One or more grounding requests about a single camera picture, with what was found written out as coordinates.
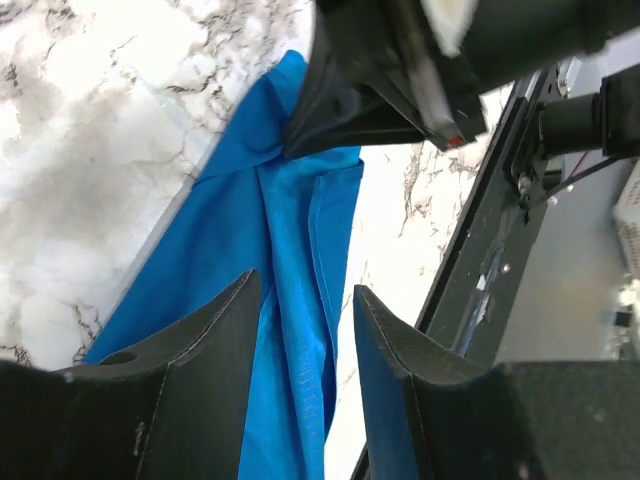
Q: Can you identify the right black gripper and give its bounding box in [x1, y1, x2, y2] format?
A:
[282, 1, 487, 159]

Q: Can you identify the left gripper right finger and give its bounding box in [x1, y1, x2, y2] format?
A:
[353, 286, 639, 479]

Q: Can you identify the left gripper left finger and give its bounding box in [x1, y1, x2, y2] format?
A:
[1, 271, 261, 479]

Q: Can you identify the blue satin napkin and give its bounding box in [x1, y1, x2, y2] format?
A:
[85, 50, 364, 479]

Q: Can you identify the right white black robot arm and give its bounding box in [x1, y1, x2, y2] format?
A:
[282, 1, 639, 159]

